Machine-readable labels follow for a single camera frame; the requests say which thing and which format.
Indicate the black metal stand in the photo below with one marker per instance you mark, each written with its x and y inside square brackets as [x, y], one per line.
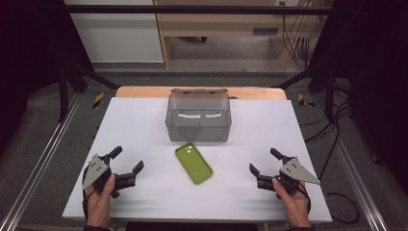
[63, 93]
[329, 93]

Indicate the transparent grey storage box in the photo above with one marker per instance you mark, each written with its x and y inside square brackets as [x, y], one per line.
[198, 125]

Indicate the person's left hand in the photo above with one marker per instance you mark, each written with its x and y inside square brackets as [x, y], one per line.
[99, 207]

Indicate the black curtain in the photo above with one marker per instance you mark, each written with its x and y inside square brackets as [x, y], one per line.
[378, 80]
[29, 48]

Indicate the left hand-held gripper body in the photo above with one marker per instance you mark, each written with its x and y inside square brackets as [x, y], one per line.
[96, 171]

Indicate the black horizontal frame bar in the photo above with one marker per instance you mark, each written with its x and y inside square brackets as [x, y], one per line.
[192, 9]

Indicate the light wooden desk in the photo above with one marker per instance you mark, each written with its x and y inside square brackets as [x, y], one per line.
[221, 22]

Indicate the white cabinet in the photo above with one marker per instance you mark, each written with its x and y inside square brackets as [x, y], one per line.
[118, 35]

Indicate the person's right hand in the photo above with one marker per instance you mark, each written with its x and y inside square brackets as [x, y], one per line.
[296, 208]

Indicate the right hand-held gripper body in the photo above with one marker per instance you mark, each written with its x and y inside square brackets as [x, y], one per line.
[296, 171]

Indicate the aluminium floor rail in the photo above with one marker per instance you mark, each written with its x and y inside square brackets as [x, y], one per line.
[38, 170]
[359, 186]

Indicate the green phone case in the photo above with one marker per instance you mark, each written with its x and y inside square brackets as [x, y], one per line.
[193, 163]

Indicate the yellow black tape mark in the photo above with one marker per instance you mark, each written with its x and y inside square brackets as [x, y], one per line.
[301, 100]
[98, 100]

